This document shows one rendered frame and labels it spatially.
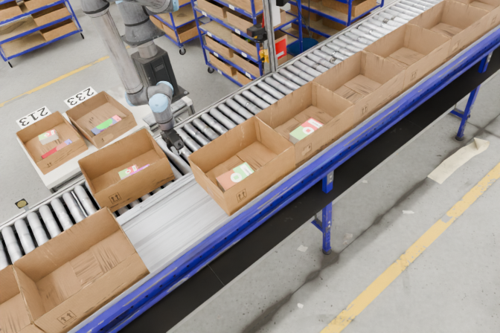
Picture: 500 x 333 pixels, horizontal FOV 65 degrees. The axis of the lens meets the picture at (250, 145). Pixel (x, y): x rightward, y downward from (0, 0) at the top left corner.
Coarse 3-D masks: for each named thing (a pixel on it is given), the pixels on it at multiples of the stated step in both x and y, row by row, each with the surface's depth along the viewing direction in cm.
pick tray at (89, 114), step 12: (96, 96) 258; (108, 96) 258; (72, 108) 250; (84, 108) 256; (96, 108) 262; (108, 108) 260; (120, 108) 252; (72, 120) 243; (84, 120) 254; (96, 120) 252; (120, 120) 234; (132, 120) 241; (84, 132) 234; (108, 132) 232; (120, 132) 238; (96, 144) 230
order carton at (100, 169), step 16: (144, 128) 215; (112, 144) 210; (128, 144) 215; (144, 144) 221; (80, 160) 204; (96, 160) 209; (112, 160) 215; (128, 160) 221; (144, 160) 220; (160, 160) 196; (96, 176) 215; (112, 176) 214; (128, 176) 190; (144, 176) 196; (160, 176) 202; (96, 192) 208; (112, 192) 190; (128, 192) 195; (144, 192) 202; (112, 208) 196
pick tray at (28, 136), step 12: (48, 120) 249; (60, 120) 254; (24, 132) 242; (36, 132) 248; (60, 132) 248; (72, 132) 246; (24, 144) 242; (36, 144) 242; (48, 144) 241; (72, 144) 226; (84, 144) 231; (36, 156) 234; (48, 156) 219; (60, 156) 224; (72, 156) 229; (48, 168) 223
